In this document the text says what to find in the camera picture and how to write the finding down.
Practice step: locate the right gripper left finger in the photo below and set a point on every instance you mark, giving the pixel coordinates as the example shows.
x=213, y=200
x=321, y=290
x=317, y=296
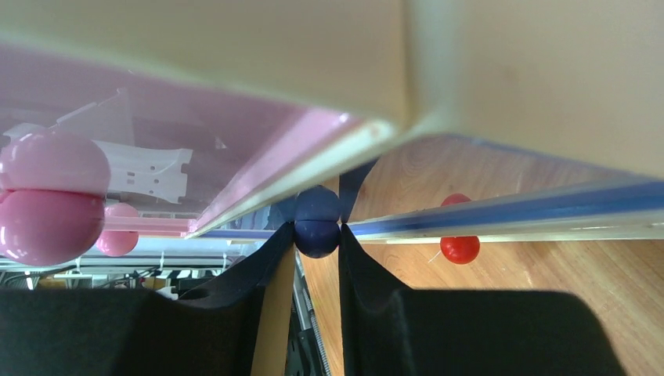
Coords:
x=234, y=324

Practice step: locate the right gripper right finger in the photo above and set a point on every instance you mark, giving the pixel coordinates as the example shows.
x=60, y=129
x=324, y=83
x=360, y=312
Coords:
x=389, y=328

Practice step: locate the white mini drawer cabinet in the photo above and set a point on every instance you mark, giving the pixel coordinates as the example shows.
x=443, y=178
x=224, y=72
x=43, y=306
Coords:
x=579, y=81

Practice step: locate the purple drawer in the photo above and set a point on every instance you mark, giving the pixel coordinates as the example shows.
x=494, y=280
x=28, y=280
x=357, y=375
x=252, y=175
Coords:
x=318, y=214

